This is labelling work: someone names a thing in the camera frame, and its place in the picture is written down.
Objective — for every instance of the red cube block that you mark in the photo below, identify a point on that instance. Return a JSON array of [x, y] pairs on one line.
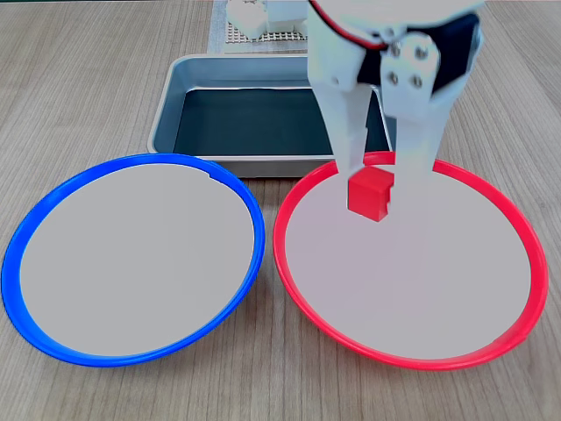
[[368, 197]]

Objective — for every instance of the black tray liner mat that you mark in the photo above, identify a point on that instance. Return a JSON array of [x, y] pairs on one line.
[[245, 123]]

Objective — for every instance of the silver metal tray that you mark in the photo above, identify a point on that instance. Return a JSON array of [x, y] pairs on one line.
[[197, 70]]

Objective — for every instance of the red rimmed white dish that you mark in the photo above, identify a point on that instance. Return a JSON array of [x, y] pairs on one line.
[[394, 285]]

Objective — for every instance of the blue rimmed white dish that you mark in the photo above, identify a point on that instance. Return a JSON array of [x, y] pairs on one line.
[[131, 263]]

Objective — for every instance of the white mesh mat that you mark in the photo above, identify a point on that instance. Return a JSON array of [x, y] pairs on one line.
[[245, 38]]

